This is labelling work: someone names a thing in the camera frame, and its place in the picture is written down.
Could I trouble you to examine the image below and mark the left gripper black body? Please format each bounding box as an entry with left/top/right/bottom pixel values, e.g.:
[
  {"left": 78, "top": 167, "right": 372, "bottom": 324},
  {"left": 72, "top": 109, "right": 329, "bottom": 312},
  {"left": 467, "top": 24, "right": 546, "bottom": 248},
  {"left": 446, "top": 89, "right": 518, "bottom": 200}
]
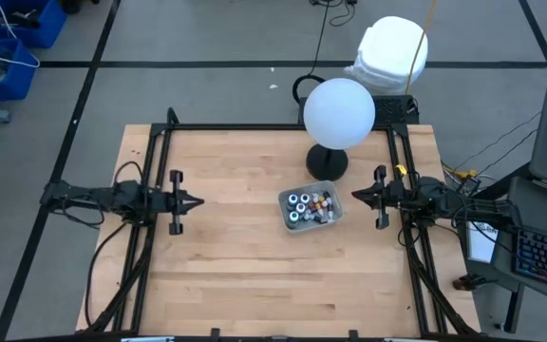
[{"left": 149, "top": 169, "right": 187, "bottom": 237}]

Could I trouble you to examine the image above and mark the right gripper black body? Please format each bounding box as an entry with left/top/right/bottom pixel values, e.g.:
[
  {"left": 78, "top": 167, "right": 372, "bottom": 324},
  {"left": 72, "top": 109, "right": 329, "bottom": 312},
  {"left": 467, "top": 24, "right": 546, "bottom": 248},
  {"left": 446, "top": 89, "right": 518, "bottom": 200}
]
[{"left": 372, "top": 164, "right": 413, "bottom": 231}]

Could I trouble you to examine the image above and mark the grey plastic bin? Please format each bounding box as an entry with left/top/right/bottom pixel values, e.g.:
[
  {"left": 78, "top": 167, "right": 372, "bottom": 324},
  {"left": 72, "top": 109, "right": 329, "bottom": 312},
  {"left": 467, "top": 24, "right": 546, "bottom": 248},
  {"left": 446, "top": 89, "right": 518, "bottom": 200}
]
[{"left": 277, "top": 180, "right": 344, "bottom": 235}]

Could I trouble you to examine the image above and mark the white globe lamp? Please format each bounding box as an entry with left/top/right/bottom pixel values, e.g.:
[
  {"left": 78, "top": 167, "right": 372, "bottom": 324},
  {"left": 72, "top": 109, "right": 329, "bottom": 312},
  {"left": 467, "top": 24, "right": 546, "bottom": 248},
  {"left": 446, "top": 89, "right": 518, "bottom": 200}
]
[{"left": 303, "top": 78, "right": 377, "bottom": 182}]

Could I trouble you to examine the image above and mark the black perforated computer case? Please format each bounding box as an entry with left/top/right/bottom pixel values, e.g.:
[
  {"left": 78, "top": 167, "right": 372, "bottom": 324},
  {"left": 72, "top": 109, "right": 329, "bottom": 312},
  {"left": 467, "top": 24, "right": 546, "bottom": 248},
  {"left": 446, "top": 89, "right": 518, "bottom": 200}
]
[{"left": 298, "top": 93, "right": 421, "bottom": 127}]

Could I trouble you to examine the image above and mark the white printed paper sheet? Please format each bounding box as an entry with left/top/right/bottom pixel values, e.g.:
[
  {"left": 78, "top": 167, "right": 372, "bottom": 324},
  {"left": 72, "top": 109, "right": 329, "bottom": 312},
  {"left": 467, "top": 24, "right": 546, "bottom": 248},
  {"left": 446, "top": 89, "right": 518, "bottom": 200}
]
[{"left": 465, "top": 221, "right": 501, "bottom": 264}]

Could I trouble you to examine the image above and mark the brown and black clamp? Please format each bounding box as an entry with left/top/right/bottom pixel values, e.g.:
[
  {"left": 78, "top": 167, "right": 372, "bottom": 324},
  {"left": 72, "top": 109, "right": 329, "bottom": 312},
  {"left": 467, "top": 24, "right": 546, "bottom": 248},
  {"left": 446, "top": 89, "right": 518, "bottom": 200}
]
[{"left": 452, "top": 274, "right": 499, "bottom": 293}]

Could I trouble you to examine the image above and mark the backlit black keyboard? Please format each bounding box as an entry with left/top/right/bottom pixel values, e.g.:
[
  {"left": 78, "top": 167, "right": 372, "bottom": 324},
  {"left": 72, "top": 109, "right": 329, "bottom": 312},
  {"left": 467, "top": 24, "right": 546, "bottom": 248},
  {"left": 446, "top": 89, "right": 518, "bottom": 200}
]
[{"left": 512, "top": 222, "right": 547, "bottom": 292}]

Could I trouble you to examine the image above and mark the blue bin with plastic bags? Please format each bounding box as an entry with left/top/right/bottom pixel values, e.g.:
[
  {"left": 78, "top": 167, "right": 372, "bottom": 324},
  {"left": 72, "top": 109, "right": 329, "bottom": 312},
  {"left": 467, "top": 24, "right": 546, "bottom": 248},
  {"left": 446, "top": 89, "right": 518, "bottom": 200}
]
[{"left": 0, "top": 38, "right": 41, "bottom": 104}]

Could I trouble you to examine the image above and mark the blue bin with black tools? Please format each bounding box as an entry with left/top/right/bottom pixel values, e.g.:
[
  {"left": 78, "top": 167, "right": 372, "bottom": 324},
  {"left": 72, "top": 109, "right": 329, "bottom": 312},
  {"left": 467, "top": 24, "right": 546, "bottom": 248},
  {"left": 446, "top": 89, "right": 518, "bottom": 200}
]
[{"left": 0, "top": 0, "right": 68, "bottom": 49}]

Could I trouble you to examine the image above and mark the black aluminium table frame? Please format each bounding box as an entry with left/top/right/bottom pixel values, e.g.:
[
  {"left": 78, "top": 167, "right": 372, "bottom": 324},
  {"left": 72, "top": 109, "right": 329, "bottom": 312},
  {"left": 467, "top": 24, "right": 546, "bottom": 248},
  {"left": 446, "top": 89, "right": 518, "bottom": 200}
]
[{"left": 76, "top": 106, "right": 482, "bottom": 342}]

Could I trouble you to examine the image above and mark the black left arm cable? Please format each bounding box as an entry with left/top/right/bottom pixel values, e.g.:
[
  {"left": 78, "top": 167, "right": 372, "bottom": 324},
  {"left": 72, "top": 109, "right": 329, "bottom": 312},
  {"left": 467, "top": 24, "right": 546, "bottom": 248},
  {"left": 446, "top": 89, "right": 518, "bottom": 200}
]
[{"left": 83, "top": 220, "right": 130, "bottom": 329}]

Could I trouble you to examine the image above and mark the black coiled floor cable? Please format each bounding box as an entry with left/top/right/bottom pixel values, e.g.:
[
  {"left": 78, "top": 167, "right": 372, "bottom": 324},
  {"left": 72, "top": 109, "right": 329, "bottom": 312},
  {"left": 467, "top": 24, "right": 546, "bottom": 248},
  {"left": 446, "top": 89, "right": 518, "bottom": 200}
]
[{"left": 292, "top": 0, "right": 332, "bottom": 106}]

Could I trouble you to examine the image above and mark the yellow hanging cable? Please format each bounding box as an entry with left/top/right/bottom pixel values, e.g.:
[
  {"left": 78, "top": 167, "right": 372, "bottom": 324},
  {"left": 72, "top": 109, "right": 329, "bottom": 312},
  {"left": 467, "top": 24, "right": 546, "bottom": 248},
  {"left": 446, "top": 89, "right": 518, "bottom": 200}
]
[{"left": 404, "top": 0, "right": 440, "bottom": 96}]

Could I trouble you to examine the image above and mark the black cable bundle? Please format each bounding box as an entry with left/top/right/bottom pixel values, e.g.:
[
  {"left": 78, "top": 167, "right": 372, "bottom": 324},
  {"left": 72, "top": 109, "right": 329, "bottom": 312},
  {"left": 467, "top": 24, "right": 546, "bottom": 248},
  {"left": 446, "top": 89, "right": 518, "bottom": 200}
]
[{"left": 309, "top": 0, "right": 359, "bottom": 28}]

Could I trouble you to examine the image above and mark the white cable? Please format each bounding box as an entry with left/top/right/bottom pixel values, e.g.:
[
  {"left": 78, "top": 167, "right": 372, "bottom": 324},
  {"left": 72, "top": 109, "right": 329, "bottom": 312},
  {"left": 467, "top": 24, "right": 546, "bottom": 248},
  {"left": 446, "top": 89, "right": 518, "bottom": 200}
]
[{"left": 0, "top": 0, "right": 41, "bottom": 69}]

